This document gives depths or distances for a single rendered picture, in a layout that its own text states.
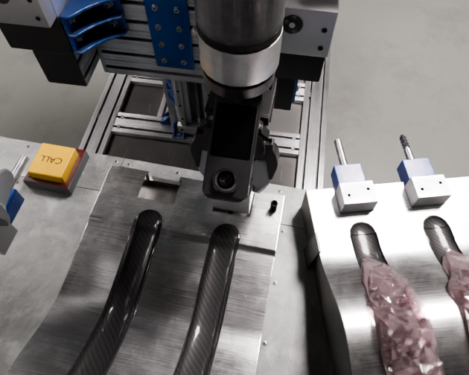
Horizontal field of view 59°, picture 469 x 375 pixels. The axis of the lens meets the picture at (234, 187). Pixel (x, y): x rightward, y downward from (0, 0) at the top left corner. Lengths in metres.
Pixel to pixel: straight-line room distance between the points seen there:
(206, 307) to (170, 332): 0.05
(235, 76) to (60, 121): 1.63
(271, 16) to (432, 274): 0.41
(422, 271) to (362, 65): 1.62
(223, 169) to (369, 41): 1.92
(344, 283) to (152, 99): 1.23
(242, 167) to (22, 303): 0.41
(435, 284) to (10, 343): 0.57
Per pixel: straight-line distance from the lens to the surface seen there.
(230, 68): 0.37
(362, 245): 0.63
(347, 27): 2.33
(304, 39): 0.74
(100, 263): 0.58
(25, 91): 2.15
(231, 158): 0.41
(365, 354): 0.54
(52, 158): 0.75
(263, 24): 0.35
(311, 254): 0.62
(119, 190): 0.62
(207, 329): 0.54
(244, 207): 0.56
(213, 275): 0.55
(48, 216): 0.74
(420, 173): 0.69
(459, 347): 0.58
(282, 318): 0.62
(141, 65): 1.03
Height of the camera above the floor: 1.40
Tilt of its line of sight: 59 degrees down
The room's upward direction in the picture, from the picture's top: straight up
